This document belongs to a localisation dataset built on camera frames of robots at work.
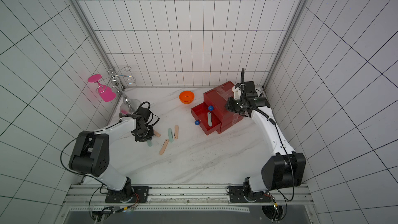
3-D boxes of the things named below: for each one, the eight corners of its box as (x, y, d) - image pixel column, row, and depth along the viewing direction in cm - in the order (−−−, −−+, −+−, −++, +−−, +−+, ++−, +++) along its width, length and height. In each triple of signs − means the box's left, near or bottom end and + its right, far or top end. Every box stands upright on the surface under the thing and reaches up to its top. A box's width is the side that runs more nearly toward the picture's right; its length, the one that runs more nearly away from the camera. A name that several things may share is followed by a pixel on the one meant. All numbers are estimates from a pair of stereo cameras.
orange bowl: (179, 104, 111) (178, 100, 108) (180, 95, 117) (179, 90, 113) (194, 104, 111) (194, 100, 108) (194, 95, 117) (194, 91, 114)
